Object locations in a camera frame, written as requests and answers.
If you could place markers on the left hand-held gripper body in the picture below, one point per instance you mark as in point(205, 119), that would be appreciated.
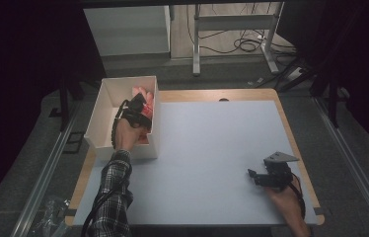
point(137, 115)

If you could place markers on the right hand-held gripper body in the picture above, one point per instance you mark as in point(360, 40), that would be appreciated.
point(278, 171)

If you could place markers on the pink soft packet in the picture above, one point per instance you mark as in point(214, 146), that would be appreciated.
point(147, 104)

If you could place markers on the white box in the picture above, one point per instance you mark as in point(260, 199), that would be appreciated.
point(107, 115)

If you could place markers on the person's left hand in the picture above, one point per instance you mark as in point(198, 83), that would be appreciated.
point(127, 135)

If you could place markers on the person's right hand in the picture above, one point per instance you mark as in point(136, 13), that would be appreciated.
point(284, 200)

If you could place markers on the pale blue table mat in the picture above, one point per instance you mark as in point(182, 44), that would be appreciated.
point(212, 158)

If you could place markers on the white cabinet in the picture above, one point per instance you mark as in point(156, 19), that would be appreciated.
point(126, 29)

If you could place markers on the black metal stand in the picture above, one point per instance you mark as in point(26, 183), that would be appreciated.
point(64, 102)
point(332, 95)

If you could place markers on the white power strip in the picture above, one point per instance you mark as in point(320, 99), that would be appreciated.
point(295, 74)

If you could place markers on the clear plastic bag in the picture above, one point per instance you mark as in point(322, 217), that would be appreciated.
point(49, 215)

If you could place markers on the aluminium floor rail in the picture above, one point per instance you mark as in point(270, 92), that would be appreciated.
point(353, 164)
point(46, 177)

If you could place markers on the white metal desk frame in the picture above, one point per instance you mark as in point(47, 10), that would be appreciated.
point(235, 23)

